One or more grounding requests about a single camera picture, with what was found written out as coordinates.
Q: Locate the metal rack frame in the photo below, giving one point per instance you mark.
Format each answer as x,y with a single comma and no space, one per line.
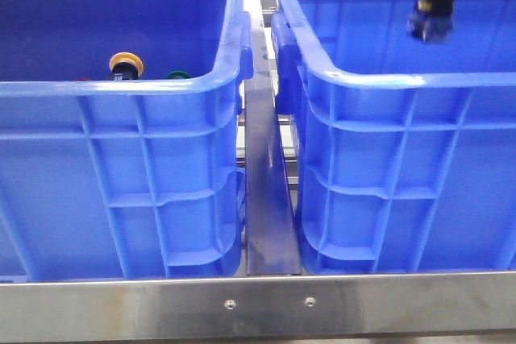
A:
267,307

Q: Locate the metal divider rail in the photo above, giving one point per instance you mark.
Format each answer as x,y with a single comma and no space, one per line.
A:
271,240

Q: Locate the blue plastic crate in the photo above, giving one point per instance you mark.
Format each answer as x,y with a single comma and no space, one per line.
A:
116,180
406,149

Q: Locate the yellow push button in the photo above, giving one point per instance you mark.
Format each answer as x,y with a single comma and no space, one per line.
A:
125,66

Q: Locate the right frame screw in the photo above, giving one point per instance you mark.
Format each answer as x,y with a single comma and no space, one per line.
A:
310,301

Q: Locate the blue plastic crate right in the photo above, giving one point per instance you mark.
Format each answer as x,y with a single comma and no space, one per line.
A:
406,149

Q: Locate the blue plastic crate left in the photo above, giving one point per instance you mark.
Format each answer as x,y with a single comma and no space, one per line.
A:
116,180

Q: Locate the frame screw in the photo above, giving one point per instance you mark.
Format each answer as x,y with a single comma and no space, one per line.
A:
230,304
310,301

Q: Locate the left frame screw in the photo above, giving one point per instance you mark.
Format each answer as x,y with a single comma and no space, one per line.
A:
230,304

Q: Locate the green push button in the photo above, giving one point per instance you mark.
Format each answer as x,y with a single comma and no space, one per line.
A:
178,75

